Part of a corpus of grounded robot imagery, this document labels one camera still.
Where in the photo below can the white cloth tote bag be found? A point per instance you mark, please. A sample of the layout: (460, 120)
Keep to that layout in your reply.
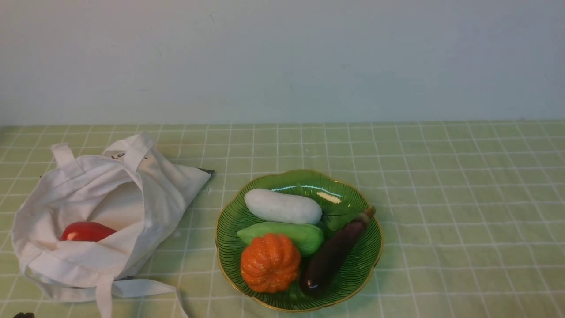
(131, 188)

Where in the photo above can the red pepper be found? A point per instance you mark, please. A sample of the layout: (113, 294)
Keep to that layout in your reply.
(86, 232)

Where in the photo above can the white cucumber-shaped vegetable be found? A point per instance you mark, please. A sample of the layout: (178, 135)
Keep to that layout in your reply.
(279, 207)

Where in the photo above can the green glass plate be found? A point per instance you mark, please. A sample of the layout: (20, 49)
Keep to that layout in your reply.
(340, 202)

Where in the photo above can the green cucumber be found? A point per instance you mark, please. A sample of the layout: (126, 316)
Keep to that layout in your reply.
(307, 238)

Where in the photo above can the orange pumpkin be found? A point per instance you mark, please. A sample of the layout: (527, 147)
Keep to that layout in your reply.
(270, 264)

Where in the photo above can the dark purple eggplant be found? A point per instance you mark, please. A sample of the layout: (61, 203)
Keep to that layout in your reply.
(330, 257)

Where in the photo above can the green checked tablecloth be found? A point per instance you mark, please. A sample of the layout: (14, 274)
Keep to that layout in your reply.
(472, 213)

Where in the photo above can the black object at edge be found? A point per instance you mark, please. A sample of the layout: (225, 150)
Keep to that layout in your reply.
(25, 315)

